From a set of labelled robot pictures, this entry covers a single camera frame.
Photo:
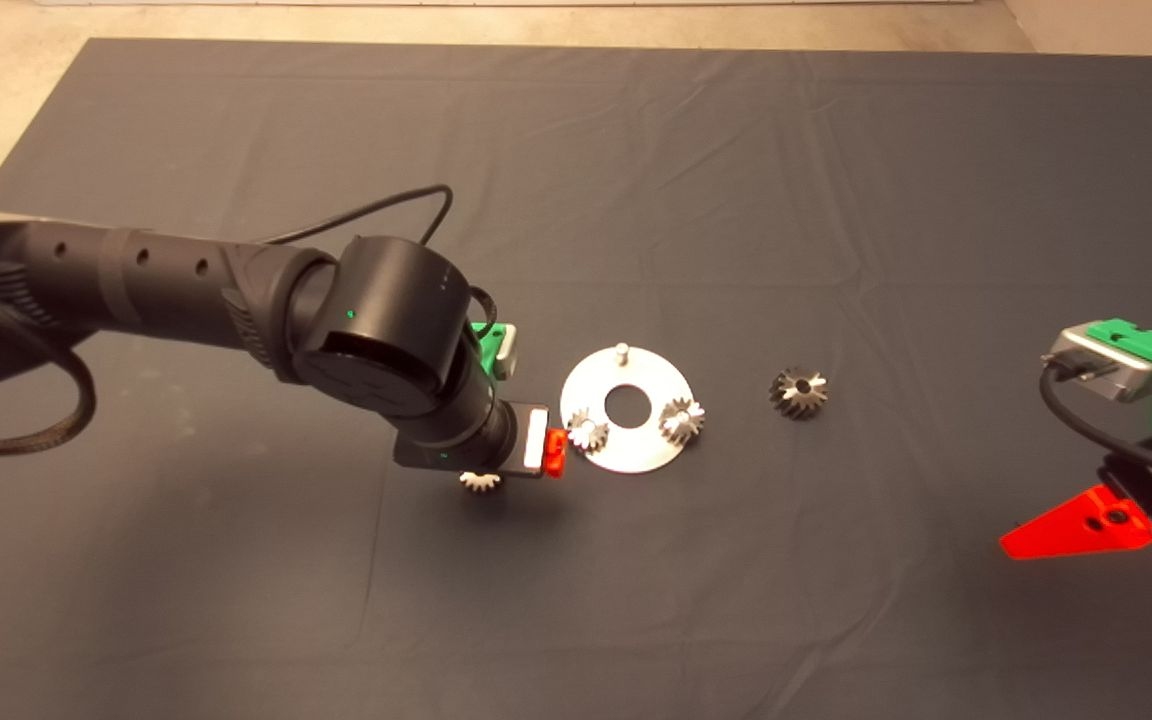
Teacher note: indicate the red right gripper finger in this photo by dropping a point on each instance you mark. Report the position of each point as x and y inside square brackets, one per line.
[1076, 530]

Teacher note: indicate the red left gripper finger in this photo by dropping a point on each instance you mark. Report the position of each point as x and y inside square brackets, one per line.
[556, 455]

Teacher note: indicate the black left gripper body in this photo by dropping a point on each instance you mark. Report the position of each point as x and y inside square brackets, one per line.
[526, 440]

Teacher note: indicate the small steel gear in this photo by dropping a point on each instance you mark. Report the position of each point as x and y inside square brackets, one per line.
[481, 483]
[682, 421]
[588, 430]

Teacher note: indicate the large steel gear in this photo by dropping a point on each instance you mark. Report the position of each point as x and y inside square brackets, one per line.
[798, 392]

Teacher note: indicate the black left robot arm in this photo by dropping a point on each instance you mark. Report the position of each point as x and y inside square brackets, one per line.
[236, 290]

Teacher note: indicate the round metal plate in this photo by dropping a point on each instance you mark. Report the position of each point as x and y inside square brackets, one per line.
[636, 455]

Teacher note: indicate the dark grey table cloth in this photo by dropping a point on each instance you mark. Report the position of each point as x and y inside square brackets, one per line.
[736, 600]

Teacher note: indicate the silver left camera box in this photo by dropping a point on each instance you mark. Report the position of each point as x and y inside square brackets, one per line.
[506, 355]

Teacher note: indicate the silver camera box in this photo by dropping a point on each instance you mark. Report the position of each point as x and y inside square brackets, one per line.
[506, 355]
[1106, 370]

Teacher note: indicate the green left camera mount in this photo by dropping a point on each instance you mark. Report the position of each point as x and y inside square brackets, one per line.
[484, 345]

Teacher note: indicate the silver right camera box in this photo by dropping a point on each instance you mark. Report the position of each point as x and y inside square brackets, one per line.
[1106, 370]

